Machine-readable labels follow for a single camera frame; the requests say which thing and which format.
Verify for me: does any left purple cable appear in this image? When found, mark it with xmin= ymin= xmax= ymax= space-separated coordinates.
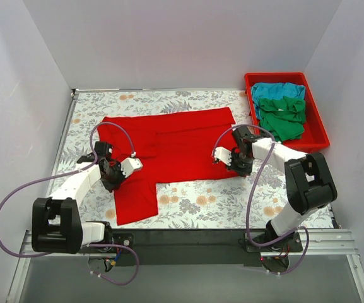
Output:
xmin=0 ymin=121 xmax=140 ymax=287

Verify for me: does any floral table mat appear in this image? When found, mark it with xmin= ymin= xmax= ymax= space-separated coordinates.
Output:
xmin=56 ymin=90 xmax=287 ymax=229

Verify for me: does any red plastic bin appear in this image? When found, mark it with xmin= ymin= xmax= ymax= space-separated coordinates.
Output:
xmin=244 ymin=72 xmax=330 ymax=153

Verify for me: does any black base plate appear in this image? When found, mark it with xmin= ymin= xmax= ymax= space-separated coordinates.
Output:
xmin=112 ymin=229 xmax=303 ymax=267

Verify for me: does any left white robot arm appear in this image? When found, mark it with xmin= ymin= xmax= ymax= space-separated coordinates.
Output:
xmin=32 ymin=141 xmax=126 ymax=254

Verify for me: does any red t shirt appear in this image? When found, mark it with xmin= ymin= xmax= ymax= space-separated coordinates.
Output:
xmin=97 ymin=107 xmax=237 ymax=225

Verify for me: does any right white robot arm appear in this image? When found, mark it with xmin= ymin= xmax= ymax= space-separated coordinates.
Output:
xmin=226 ymin=124 xmax=338 ymax=251

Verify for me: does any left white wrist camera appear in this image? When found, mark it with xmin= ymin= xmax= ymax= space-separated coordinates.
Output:
xmin=120 ymin=157 xmax=143 ymax=179

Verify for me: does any blue t shirt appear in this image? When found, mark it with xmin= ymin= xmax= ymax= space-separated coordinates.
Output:
xmin=250 ymin=82 xmax=306 ymax=120

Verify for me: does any green t shirt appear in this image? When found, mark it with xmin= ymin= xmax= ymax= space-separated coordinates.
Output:
xmin=259 ymin=96 xmax=306 ymax=142

